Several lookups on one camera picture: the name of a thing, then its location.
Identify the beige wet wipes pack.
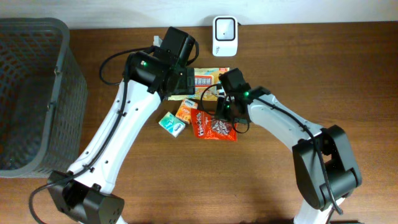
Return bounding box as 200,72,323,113
168,67,230,101

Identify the red snack bag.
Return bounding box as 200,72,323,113
190,109,237,141

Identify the small orange packet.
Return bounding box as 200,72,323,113
175,99,198,124

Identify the small green tissue pack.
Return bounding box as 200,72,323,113
159,112,185,138

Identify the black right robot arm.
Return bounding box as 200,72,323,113
215,68,363,223

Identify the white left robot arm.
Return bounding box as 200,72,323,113
46,27,199,223

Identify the white barcode scanner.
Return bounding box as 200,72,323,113
212,16,238,57

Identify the grey plastic mesh basket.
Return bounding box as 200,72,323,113
1,18,88,178

